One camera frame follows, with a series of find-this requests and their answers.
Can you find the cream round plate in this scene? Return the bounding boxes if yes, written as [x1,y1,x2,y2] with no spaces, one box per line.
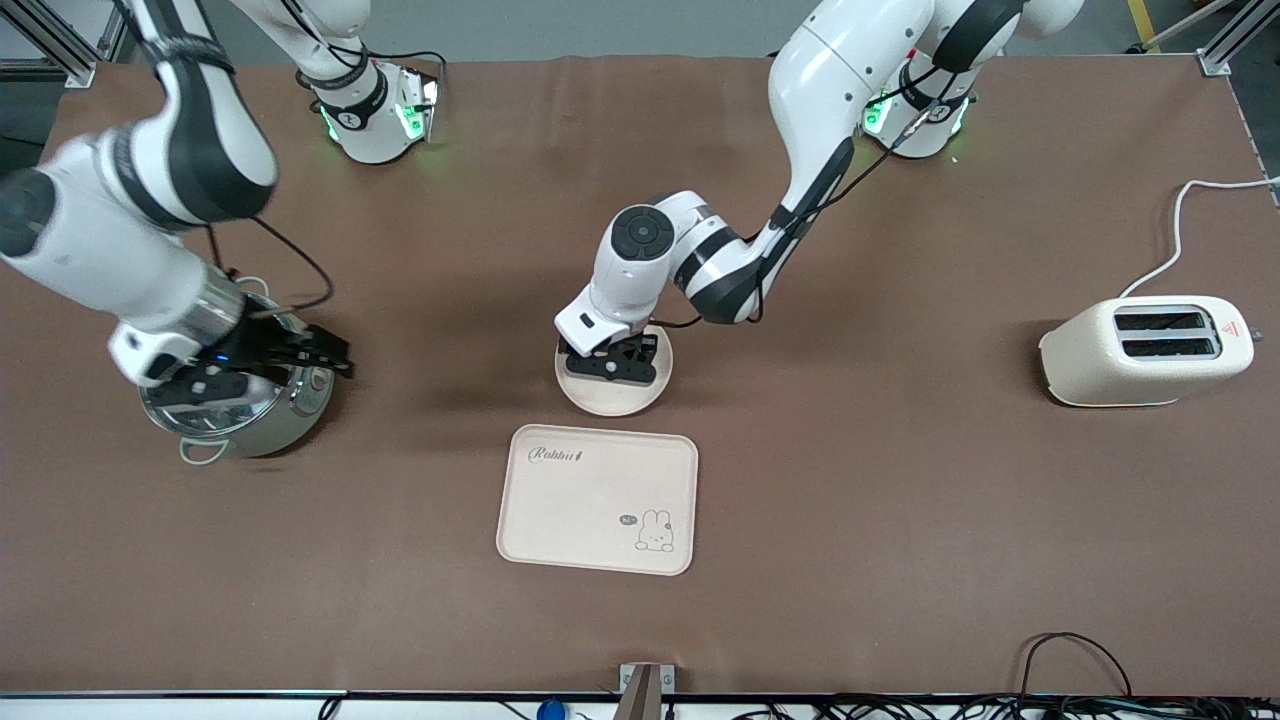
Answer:
[554,325,673,418]

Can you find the stainless steel pot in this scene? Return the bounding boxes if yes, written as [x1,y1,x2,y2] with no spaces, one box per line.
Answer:
[138,278,337,467]

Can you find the cream rectangular rabbit-print tray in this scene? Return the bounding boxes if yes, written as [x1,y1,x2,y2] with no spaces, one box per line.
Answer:
[495,423,699,577]

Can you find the white two-slot toaster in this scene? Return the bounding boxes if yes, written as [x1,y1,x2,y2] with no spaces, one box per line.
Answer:
[1038,295,1257,409]

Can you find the grey stand leg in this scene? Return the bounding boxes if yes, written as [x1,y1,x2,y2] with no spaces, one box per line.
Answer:
[1125,0,1233,56]

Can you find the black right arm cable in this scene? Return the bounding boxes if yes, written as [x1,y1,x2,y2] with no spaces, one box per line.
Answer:
[205,215,336,313]

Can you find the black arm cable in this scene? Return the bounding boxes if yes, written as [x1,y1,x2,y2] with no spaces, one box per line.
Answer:
[655,60,979,331]
[205,215,336,313]

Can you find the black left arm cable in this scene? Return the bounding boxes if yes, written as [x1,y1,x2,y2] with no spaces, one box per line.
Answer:
[655,60,979,331]

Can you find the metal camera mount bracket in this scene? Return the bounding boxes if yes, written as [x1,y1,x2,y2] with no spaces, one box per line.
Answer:
[618,662,677,720]

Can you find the aluminium frame profile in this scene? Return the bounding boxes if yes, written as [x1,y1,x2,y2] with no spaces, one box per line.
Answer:
[1197,0,1280,77]
[0,0,131,89]

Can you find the black looped cable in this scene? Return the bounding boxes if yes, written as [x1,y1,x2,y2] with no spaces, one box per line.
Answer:
[1018,632,1136,701]

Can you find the white toaster power cable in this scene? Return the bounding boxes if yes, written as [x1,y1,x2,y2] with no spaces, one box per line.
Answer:
[1118,176,1280,299]

